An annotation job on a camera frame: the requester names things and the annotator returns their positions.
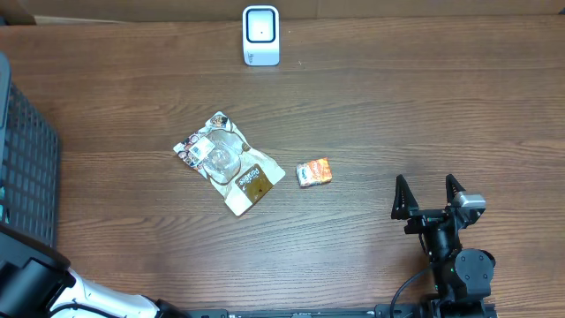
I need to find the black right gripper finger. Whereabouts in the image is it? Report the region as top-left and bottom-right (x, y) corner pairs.
(446, 174), (465, 204)
(391, 174), (419, 220)

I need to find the orange tissue pack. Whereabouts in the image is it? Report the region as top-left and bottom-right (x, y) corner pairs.
(296, 157), (333, 187)

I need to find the beige brown snack pouch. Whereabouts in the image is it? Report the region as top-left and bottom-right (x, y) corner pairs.
(173, 111), (285, 216)

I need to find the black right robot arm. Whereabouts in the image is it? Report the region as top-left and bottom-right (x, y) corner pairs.
(387, 174), (497, 318)

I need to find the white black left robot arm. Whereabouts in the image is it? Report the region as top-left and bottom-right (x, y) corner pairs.
(1, 225), (188, 318)

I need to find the white barcode scanner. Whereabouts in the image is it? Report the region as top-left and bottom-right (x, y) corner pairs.
(242, 4), (280, 66)

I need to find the black mesh basket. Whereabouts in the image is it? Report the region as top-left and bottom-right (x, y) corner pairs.
(1, 55), (61, 247)

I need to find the black cable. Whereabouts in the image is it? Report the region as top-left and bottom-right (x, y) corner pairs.
(388, 263), (436, 318)

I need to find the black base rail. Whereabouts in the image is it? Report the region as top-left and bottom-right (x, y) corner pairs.
(187, 302), (432, 318)

